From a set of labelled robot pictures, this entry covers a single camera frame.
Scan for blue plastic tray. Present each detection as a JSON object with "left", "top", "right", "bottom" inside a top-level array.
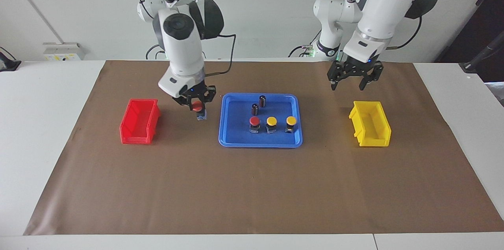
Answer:
[{"left": 219, "top": 93, "right": 303, "bottom": 148}]

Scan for yellow plastic bin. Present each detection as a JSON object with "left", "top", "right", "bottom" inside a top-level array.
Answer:
[{"left": 349, "top": 101, "right": 392, "bottom": 147}]

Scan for red plastic bin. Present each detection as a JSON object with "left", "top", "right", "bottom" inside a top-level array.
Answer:
[{"left": 120, "top": 98, "right": 161, "bottom": 145}]

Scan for brown paper table mat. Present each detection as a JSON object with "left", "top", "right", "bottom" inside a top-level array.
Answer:
[{"left": 23, "top": 60, "right": 504, "bottom": 236}]

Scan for black stand pole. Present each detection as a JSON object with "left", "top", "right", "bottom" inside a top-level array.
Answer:
[{"left": 459, "top": 31, "right": 504, "bottom": 73}]

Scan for black left base cables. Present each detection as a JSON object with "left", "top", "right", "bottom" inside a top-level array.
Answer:
[{"left": 289, "top": 30, "right": 320, "bottom": 58}]

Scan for black base cables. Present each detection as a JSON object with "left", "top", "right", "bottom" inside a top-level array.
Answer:
[
  {"left": 289, "top": 30, "right": 320, "bottom": 58},
  {"left": 145, "top": 43, "right": 170, "bottom": 60}
]

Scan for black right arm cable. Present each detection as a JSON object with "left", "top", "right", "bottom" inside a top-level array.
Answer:
[{"left": 201, "top": 33, "right": 237, "bottom": 76}]

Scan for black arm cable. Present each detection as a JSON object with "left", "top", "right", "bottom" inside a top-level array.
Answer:
[
  {"left": 388, "top": 0, "right": 451, "bottom": 50},
  {"left": 201, "top": 33, "right": 237, "bottom": 76}
]

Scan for black right base cables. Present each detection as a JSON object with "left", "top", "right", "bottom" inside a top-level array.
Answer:
[{"left": 145, "top": 43, "right": 170, "bottom": 60}]

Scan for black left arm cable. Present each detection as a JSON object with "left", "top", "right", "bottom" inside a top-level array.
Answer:
[{"left": 388, "top": 0, "right": 451, "bottom": 50}]

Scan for white wall socket box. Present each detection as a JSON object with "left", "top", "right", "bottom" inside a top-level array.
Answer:
[{"left": 43, "top": 43, "right": 85, "bottom": 61}]

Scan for black device with cable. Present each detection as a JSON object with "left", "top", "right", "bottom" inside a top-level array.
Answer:
[{"left": 0, "top": 47, "right": 22, "bottom": 72}]

